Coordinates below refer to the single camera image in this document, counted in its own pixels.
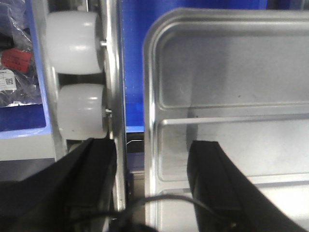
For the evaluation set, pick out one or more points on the left white roller track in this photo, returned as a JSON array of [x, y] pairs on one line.
[[79, 43]]

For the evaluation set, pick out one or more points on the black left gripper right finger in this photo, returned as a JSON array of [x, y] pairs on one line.
[[236, 204]]

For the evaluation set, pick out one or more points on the ribbed silver metal tray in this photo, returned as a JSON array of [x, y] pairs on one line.
[[237, 77]]

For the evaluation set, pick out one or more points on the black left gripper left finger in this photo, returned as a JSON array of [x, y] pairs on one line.
[[64, 196]]

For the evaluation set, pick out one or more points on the blue bin below left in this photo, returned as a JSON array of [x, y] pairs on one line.
[[26, 120]]

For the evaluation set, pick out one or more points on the blue bin below centre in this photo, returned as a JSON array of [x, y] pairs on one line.
[[137, 18]]

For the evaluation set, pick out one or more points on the plastic bag with red label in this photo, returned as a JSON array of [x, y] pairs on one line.
[[19, 84]]

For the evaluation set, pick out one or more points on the blue bin below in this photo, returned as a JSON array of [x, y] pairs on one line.
[[137, 18], [26, 120]]

